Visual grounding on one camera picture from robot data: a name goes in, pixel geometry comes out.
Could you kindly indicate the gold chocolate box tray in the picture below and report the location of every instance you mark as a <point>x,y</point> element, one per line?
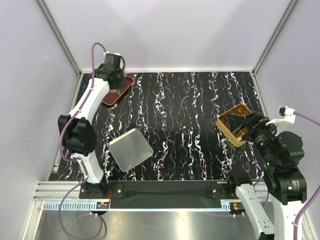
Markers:
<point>224,126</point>

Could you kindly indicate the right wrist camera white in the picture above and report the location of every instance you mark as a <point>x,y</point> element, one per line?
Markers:
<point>286,116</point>

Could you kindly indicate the silver square tin lid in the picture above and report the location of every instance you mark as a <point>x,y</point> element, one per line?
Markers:
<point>130,149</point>

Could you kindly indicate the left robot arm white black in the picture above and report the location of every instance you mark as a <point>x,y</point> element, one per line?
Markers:
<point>76,131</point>

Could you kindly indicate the red lacquer tray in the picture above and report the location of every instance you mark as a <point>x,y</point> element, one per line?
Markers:
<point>115,96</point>

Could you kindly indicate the left aluminium corner post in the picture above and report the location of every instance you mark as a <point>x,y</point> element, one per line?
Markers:
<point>58,35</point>

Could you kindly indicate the aluminium frame rail front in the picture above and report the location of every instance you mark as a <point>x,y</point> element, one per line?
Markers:
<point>121,206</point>

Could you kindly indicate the aluminium corner post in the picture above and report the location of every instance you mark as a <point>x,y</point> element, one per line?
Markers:
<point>277,31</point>
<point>58,35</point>

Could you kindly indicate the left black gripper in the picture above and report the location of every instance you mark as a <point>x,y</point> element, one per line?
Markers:
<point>123,84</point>

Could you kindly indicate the right aluminium corner post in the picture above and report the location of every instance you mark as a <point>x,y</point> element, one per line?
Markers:
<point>277,31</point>

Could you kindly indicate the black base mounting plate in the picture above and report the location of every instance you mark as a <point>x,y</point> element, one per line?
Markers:
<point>172,191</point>

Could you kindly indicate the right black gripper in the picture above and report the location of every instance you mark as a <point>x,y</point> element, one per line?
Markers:
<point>253,122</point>

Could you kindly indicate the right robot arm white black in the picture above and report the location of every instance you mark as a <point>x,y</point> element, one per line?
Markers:
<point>287,187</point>

